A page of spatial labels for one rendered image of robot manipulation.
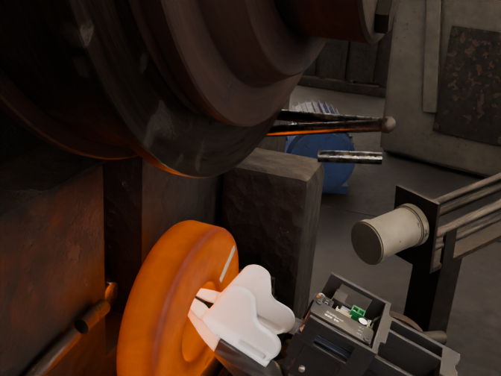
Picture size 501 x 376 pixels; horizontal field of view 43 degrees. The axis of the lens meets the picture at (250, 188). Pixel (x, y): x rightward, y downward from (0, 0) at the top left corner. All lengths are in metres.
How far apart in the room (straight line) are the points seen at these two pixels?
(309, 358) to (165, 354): 0.10
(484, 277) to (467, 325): 0.33
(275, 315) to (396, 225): 0.37
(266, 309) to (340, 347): 0.08
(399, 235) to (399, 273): 1.37
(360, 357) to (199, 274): 0.14
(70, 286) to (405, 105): 2.87
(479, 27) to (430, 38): 0.21
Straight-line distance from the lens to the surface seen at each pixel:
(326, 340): 0.48
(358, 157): 0.52
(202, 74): 0.32
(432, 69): 3.16
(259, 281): 0.52
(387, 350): 0.50
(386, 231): 0.85
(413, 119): 3.26
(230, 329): 0.50
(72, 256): 0.47
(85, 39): 0.26
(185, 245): 0.49
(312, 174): 0.69
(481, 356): 1.92
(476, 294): 2.21
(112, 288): 0.56
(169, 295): 0.47
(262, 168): 0.69
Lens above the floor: 1.04
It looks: 22 degrees down
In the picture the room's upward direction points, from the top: 4 degrees clockwise
